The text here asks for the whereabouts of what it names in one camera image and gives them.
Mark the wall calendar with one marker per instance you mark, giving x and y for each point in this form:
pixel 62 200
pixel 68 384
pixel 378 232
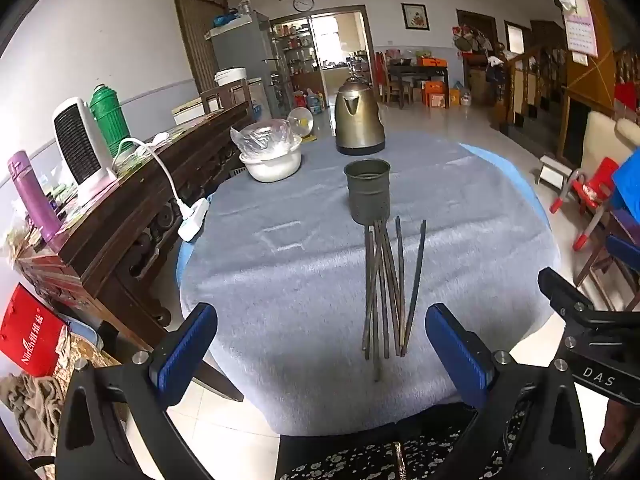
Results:
pixel 580 20

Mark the dark wooden dining table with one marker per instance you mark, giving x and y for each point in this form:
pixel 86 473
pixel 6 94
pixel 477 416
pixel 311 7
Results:
pixel 415 71

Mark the white rice cooker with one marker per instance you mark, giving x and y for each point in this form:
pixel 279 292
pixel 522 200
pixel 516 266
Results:
pixel 231 76

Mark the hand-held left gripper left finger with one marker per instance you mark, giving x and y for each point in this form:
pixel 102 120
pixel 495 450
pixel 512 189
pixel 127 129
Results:
pixel 185 355

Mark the black floral seat cushion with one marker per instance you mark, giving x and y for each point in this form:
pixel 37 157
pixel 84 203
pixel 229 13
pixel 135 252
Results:
pixel 350 460

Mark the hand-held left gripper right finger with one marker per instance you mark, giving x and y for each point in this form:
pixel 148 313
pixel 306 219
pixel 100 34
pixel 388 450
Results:
pixel 457 355

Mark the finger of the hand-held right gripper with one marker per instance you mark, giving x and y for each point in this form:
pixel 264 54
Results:
pixel 625 255
pixel 562 292

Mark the round wall clock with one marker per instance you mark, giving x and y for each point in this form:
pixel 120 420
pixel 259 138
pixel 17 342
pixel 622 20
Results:
pixel 303 3

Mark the white power strip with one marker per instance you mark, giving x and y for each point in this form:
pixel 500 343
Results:
pixel 192 220

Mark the dark wooden chair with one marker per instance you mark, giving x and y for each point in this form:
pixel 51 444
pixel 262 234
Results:
pixel 225 95

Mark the tall orange box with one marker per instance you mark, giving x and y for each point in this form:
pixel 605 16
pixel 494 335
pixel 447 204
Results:
pixel 435 94

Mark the wooden stair railing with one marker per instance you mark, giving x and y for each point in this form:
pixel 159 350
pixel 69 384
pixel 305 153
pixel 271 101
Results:
pixel 530 85

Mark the flat orange box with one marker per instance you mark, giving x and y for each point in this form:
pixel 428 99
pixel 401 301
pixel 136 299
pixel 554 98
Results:
pixel 432 61

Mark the red paper bag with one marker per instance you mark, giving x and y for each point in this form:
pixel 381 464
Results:
pixel 30 330

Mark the bundle of dark chopsticks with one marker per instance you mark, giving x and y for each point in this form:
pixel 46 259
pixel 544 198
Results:
pixel 381 260

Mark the white chest freezer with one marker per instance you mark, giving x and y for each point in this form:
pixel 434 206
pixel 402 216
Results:
pixel 189 112

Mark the grey refrigerator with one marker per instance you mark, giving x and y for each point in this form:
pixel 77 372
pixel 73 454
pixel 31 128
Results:
pixel 240 55

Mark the dark carved wooden sideboard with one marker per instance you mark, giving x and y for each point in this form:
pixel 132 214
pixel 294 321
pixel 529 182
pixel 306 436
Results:
pixel 130 220

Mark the green thermos flask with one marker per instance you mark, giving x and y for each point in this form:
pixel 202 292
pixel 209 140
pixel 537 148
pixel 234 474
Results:
pixel 111 120

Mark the brown crumpled cloth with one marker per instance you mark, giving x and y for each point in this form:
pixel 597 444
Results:
pixel 30 405

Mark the metal chopstick holder cup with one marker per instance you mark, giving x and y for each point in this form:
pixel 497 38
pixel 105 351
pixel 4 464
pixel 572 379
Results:
pixel 367 195

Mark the bronze electric kettle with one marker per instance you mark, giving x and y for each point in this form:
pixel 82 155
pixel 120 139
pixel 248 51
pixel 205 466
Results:
pixel 357 120

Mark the brown wooden door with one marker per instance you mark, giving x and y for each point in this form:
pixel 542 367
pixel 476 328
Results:
pixel 197 35

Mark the grey tablecloth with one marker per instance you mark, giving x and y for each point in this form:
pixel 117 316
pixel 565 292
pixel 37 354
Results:
pixel 280 285

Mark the white fan heater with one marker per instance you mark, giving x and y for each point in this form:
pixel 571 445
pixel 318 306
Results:
pixel 77 145

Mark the blue table cover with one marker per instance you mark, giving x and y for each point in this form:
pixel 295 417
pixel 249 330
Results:
pixel 487 152

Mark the framed wall picture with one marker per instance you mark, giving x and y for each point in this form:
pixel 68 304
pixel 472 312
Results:
pixel 415 16

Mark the clear water jug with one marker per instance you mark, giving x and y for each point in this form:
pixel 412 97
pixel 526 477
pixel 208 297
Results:
pixel 465 95

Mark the golden patterned bag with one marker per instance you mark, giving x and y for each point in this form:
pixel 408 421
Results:
pixel 80 360

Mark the blue water jug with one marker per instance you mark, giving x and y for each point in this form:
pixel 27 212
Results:
pixel 315 102

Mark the person's right hand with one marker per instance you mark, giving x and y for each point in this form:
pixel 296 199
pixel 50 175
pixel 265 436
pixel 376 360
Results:
pixel 617 427

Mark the white step stool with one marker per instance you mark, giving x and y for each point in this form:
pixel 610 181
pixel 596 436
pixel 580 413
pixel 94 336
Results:
pixel 552 172

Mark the cream armchair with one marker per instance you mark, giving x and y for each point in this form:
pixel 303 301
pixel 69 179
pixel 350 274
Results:
pixel 607 140

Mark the red plastic chair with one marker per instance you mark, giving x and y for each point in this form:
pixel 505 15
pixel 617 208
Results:
pixel 595 185

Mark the glass display shelf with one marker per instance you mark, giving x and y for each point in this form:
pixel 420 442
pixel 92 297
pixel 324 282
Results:
pixel 297 55

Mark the purple water bottle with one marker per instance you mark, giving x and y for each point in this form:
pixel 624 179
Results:
pixel 32 195

